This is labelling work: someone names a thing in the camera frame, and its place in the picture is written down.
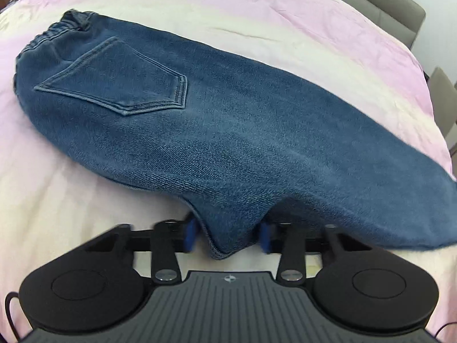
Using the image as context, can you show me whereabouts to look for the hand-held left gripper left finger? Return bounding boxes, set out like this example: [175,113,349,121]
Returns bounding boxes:
[84,217,197,285]

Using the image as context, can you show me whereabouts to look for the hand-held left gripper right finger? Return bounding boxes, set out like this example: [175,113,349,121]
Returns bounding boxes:
[259,221,372,284]

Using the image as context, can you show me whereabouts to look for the blue denim pants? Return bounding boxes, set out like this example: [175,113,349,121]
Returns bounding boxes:
[14,10,457,260]

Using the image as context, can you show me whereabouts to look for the pink and cream blanket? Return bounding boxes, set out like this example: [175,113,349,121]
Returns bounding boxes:
[0,0,455,343]

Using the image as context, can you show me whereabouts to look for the grey bedside cabinet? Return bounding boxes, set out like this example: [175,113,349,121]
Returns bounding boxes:
[428,66,457,148]

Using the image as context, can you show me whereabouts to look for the grey upholstered bed headboard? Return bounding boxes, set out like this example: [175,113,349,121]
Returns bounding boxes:
[317,0,427,49]

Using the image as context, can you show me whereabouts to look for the black cable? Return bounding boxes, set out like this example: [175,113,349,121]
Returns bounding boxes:
[4,292,23,341]

